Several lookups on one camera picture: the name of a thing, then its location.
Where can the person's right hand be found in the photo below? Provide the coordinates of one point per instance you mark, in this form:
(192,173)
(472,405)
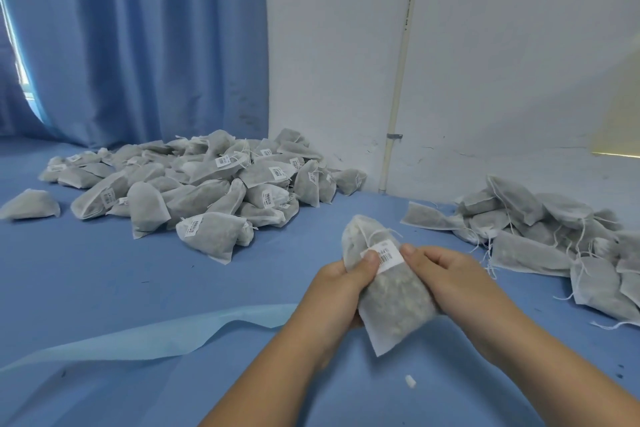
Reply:
(455,287)

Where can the person's left hand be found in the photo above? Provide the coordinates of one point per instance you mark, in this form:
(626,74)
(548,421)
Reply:
(335,307)

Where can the white drawstring pouch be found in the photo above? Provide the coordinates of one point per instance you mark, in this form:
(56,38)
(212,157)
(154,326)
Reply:
(385,297)

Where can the white peeled label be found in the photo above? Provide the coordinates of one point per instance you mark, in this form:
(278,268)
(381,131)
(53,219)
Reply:
(389,255)

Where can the pile of unlabelled herb bags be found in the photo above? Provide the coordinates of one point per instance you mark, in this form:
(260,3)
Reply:
(540,237)

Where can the pile of labelled herb bags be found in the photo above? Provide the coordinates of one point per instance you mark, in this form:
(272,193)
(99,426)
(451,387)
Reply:
(190,191)

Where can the blue label roll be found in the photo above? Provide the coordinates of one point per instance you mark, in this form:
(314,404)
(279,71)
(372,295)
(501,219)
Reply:
(150,337)

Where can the lone white pouch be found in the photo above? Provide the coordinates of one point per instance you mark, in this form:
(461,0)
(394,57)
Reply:
(30,205)

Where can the person's right forearm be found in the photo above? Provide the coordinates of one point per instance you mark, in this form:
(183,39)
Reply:
(565,382)

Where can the person's left forearm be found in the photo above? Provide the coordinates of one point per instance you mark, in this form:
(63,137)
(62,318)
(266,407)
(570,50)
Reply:
(265,392)

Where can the small white paper scrap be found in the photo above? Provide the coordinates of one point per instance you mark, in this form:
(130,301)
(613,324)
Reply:
(410,380)

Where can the grey pipe clamp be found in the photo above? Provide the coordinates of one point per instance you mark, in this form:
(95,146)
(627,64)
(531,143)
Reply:
(394,135)

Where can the blue curtain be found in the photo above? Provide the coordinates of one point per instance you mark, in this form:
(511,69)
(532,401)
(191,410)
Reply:
(130,36)

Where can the white wall pipe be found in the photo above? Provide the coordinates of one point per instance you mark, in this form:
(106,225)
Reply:
(402,51)

